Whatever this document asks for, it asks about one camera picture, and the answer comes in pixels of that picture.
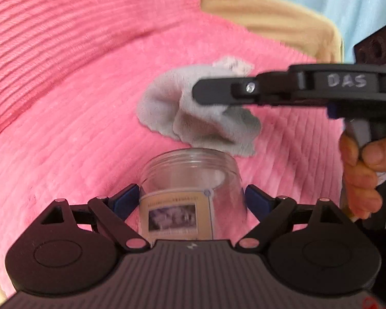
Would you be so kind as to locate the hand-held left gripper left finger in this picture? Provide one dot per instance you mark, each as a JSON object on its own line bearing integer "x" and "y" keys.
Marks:
{"x": 125, "y": 200}

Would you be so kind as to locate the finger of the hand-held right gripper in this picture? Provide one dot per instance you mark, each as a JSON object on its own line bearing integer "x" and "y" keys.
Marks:
{"x": 218, "y": 90}

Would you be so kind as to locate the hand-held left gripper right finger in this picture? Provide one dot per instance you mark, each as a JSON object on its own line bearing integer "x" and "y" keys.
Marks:
{"x": 255, "y": 198}

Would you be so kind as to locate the grey fleece cloth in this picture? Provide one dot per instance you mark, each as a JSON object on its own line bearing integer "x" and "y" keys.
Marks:
{"x": 167, "y": 103}

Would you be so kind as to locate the clear plastic jar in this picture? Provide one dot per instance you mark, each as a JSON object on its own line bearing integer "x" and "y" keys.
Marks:
{"x": 186, "y": 183}

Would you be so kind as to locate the person's right hand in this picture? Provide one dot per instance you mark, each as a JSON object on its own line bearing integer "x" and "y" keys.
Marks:
{"x": 357, "y": 180}

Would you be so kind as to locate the white fabric label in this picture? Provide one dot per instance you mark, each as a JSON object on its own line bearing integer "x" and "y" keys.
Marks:
{"x": 233, "y": 65}

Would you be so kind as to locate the pink fleece blanket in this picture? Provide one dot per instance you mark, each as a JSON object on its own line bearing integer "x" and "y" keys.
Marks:
{"x": 67, "y": 151}

